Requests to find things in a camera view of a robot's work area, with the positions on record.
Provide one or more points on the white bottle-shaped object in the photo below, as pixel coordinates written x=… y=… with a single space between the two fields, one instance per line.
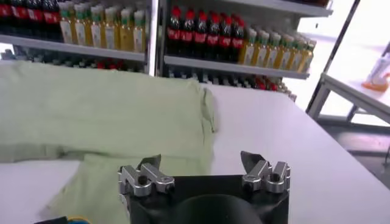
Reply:
x=379 y=70

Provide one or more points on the grey frame side table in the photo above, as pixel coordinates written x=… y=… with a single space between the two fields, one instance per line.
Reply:
x=344 y=91

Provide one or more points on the grey metal shelving unit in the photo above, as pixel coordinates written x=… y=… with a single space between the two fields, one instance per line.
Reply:
x=228 y=67
x=76 y=48

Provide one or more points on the small orange object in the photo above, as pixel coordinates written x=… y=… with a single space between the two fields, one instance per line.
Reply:
x=376 y=86

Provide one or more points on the yellow tea bottle white cap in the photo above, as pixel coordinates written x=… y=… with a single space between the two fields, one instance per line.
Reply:
x=66 y=30
x=272 y=55
x=80 y=32
x=261 y=53
x=296 y=58
x=139 y=38
x=126 y=36
x=248 y=51
x=285 y=57
x=307 y=59
x=111 y=35
x=96 y=33

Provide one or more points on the black window frame post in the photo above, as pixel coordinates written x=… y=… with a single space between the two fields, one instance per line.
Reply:
x=334 y=51

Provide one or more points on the light green shirt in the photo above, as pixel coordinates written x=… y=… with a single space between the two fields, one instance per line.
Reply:
x=91 y=106

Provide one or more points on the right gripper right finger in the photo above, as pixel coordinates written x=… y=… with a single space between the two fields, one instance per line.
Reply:
x=259 y=172

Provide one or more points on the cola bottle red cap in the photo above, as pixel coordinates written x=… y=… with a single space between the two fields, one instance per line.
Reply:
x=225 y=41
x=19 y=15
x=35 y=16
x=237 y=42
x=51 y=18
x=213 y=39
x=174 y=33
x=187 y=35
x=4 y=15
x=200 y=36

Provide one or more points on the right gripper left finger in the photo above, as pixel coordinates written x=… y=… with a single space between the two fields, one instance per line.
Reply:
x=134 y=179

